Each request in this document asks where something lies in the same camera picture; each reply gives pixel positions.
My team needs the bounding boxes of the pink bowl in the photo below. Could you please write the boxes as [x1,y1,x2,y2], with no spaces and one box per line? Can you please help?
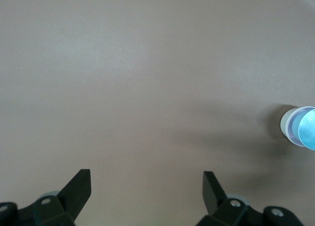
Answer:
[286,107,315,148]

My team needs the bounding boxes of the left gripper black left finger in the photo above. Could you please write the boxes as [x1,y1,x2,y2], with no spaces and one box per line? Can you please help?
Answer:
[0,169,92,226]

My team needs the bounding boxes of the light blue bowl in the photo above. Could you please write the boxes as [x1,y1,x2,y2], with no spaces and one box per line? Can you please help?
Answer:
[297,106,315,152]

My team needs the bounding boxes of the brown table mat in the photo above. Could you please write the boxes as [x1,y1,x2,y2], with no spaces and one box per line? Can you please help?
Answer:
[0,0,315,226]

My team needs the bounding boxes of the white bowl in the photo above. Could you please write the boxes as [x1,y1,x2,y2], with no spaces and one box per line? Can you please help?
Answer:
[280,107,303,147]

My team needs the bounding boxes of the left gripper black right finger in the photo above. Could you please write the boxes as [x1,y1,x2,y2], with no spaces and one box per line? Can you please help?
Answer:
[196,171,305,226]

